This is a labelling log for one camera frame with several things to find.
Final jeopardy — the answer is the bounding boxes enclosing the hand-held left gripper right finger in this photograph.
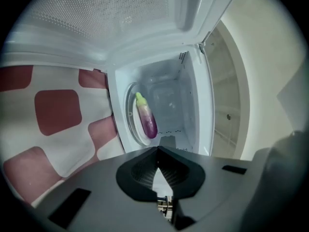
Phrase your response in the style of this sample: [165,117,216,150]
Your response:
[158,145,253,232]

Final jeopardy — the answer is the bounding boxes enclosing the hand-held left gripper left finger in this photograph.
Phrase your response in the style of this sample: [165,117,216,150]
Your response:
[31,145,169,232]

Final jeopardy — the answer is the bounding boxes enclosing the purple eggplant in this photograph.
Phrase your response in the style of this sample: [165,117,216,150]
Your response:
[135,92,158,139]

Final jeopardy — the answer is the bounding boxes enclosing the white microwave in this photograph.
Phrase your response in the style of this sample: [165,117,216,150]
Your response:
[0,0,244,159]

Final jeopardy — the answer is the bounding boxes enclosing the red checkered tablecloth table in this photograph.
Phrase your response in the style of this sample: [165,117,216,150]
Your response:
[0,65,126,207]

